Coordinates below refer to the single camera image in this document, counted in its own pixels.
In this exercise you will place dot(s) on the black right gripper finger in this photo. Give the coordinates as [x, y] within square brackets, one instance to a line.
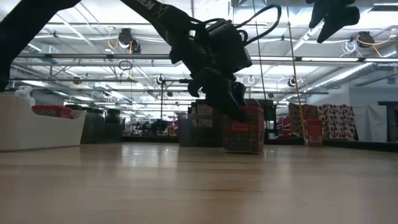
[340, 20]
[320, 7]

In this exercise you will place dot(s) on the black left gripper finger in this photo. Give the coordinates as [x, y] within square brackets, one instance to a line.
[220, 90]
[241, 93]

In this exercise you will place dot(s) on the orange brown spice packet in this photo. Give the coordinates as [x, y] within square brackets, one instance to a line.
[198, 102]

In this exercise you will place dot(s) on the brown labelled spice packet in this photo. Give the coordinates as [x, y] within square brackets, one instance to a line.
[204, 110]

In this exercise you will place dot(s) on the red spice shaker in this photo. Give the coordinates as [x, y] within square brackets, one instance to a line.
[314, 132]

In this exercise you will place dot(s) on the white plastic bin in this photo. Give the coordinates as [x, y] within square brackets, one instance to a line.
[40, 130]

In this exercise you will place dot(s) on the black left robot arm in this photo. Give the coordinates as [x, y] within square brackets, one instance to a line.
[18, 31]

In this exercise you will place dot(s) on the black background robot arm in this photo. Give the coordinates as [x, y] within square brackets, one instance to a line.
[158, 127]

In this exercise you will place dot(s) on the black monitor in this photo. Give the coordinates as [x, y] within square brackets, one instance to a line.
[270, 118]

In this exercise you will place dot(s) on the small black ceiling reel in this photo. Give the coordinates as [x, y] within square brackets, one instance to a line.
[291, 82]
[160, 80]

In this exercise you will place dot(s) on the grey translucent bin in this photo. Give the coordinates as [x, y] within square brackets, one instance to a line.
[186, 137]

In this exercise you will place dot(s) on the dark red patterned cloth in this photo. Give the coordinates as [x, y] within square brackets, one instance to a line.
[309, 112]

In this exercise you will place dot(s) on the red white patterned cloth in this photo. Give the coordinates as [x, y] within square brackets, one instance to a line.
[337, 123]

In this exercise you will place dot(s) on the dark cabinet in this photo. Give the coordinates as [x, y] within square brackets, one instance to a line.
[392, 124]

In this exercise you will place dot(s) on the dark grey bin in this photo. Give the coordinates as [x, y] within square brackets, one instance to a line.
[109, 135]

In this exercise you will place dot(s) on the white lumpy object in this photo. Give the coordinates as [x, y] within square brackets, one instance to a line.
[25, 93]

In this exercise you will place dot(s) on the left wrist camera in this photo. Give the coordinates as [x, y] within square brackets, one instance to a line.
[230, 46]

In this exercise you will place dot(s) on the silver ventilation duct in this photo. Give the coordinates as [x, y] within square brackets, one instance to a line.
[342, 76]

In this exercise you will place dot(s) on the long aluminium light rail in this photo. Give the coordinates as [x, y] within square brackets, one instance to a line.
[93, 56]

